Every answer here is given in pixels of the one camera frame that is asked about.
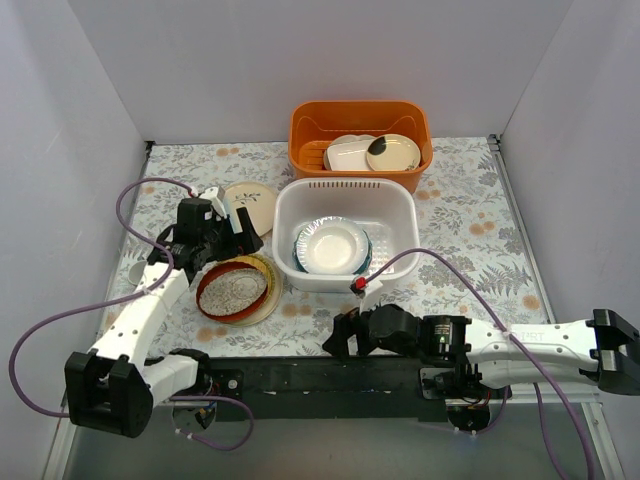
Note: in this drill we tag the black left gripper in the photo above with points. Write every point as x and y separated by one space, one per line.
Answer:
232 240

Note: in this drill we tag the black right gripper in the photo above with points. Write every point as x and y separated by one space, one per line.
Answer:
357 332

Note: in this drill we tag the teal scalloped plate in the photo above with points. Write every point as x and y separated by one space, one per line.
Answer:
333 253

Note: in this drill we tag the white deep plate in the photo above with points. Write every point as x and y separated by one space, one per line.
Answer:
330 224

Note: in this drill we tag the white plastic bin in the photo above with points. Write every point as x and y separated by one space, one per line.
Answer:
383 208

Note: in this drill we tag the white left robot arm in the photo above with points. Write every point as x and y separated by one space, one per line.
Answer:
167 276

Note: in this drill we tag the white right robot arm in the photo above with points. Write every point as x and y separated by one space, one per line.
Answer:
472 354

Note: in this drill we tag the white round plate in bin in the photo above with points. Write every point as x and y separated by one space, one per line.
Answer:
345 139

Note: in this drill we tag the orange plastic bin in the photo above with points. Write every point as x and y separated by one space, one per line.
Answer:
315 125

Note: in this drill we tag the red round plate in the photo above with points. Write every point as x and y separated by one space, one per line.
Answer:
215 272

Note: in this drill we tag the gold rimmed plate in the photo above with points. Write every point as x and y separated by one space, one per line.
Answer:
275 282

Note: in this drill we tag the floral table mat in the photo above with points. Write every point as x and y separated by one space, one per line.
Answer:
475 265

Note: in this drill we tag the speckled round plate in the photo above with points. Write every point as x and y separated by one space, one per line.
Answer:
232 292

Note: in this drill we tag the cream leaf pattern plate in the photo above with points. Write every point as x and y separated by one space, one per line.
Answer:
258 198

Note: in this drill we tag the cream large plate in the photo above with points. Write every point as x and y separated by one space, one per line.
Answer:
246 319

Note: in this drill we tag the white printed mug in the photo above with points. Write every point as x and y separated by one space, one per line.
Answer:
136 273

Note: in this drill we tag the white rectangular dish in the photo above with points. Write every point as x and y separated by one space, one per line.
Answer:
350 156

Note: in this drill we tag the cream plate black spot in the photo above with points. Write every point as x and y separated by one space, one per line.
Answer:
393 152

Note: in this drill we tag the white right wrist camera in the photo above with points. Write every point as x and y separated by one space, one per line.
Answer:
369 292

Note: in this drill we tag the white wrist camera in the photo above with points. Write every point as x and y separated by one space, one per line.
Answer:
216 196
369 292

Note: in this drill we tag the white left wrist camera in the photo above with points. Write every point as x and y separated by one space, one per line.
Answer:
216 196

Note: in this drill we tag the aluminium frame rail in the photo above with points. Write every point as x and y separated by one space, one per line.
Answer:
65 440

